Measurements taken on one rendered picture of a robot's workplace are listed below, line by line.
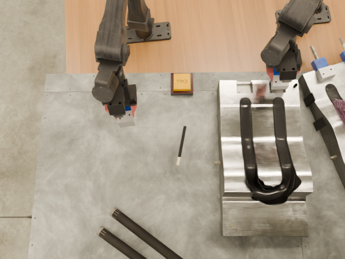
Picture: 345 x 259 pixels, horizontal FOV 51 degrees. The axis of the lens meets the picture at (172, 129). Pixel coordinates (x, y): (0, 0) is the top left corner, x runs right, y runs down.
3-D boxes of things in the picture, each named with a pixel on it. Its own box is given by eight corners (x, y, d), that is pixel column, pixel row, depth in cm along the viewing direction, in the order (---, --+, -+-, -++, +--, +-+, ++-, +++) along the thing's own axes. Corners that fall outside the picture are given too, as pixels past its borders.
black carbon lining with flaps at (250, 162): (236, 99, 121) (241, 89, 111) (285, 98, 120) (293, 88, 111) (242, 205, 112) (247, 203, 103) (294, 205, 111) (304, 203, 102)
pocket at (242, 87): (234, 84, 124) (236, 79, 120) (250, 84, 124) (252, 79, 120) (235, 96, 123) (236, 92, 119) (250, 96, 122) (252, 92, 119)
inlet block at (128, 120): (116, 89, 120) (113, 83, 114) (131, 87, 120) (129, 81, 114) (120, 127, 116) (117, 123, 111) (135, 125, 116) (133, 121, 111)
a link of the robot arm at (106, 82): (120, 105, 95) (117, 69, 86) (89, 99, 96) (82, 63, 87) (131, 76, 103) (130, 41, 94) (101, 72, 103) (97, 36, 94)
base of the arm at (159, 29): (170, 28, 127) (169, 11, 129) (114, 34, 127) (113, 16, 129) (171, 39, 135) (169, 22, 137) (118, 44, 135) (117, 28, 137)
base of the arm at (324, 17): (340, 10, 127) (335, -7, 129) (283, 16, 127) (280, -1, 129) (330, 22, 135) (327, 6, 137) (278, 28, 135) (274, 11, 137)
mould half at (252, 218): (216, 90, 129) (220, 74, 116) (289, 89, 128) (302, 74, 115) (221, 235, 116) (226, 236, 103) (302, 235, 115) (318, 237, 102)
